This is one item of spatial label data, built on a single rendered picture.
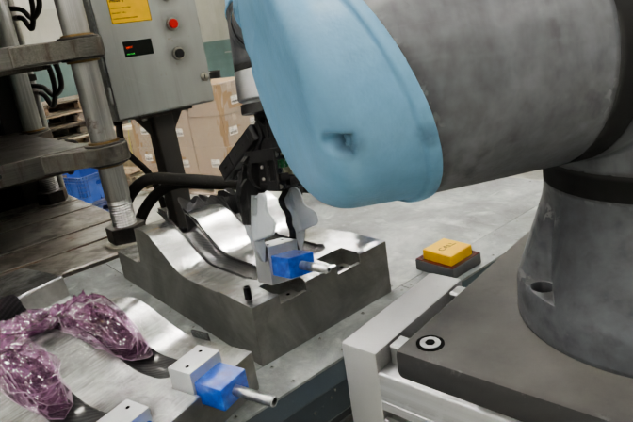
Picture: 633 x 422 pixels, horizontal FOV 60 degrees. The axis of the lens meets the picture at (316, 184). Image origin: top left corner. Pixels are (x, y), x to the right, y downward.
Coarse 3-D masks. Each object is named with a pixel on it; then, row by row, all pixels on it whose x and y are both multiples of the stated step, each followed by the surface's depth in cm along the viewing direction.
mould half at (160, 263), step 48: (144, 240) 97; (240, 240) 97; (336, 240) 91; (144, 288) 105; (192, 288) 86; (240, 288) 79; (336, 288) 82; (384, 288) 89; (240, 336) 78; (288, 336) 77
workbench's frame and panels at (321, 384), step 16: (480, 272) 95; (336, 368) 75; (304, 384) 71; (320, 384) 73; (336, 384) 75; (288, 400) 70; (304, 400) 71; (320, 400) 80; (336, 400) 82; (256, 416) 67; (272, 416) 68; (288, 416) 70; (304, 416) 78; (320, 416) 80; (336, 416) 86; (352, 416) 88
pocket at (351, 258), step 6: (330, 252) 87; (336, 252) 88; (342, 252) 88; (348, 252) 87; (354, 252) 86; (318, 258) 85; (324, 258) 86; (330, 258) 87; (336, 258) 88; (342, 258) 89; (348, 258) 87; (354, 258) 86; (330, 264) 87; (336, 264) 88; (342, 264) 88; (348, 264) 88; (354, 264) 85; (342, 270) 83
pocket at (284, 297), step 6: (288, 282) 82; (294, 282) 81; (300, 282) 80; (264, 288) 79; (270, 288) 80; (276, 288) 81; (282, 288) 81; (288, 288) 82; (294, 288) 82; (300, 288) 80; (282, 294) 81; (288, 294) 81; (294, 294) 81; (282, 300) 77
